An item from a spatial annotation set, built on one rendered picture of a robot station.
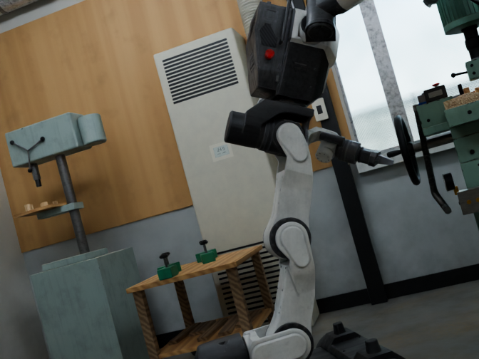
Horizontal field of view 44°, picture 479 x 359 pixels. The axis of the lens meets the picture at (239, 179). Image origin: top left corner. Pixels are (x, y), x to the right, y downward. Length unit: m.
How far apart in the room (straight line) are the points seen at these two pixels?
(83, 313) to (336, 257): 1.53
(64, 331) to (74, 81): 1.69
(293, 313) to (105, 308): 1.63
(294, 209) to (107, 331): 1.74
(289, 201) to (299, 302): 0.34
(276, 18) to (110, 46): 2.21
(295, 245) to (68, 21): 2.80
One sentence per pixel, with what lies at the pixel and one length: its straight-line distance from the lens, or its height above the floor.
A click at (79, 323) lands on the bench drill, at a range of 3.53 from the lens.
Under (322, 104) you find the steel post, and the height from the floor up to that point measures 1.23.
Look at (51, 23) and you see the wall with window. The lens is 4.38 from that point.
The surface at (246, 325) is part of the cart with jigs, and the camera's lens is 2.81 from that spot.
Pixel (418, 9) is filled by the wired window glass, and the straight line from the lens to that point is 3.82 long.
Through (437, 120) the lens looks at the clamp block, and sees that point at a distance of 2.34.
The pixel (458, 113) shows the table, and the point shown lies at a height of 0.88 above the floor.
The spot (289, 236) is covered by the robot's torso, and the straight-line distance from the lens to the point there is 1.95.
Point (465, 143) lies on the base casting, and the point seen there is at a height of 0.77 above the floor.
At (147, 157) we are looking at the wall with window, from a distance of 3.94.
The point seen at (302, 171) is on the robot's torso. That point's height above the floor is 0.83.
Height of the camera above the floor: 0.76
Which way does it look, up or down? 3 degrees up
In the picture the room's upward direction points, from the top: 15 degrees counter-clockwise
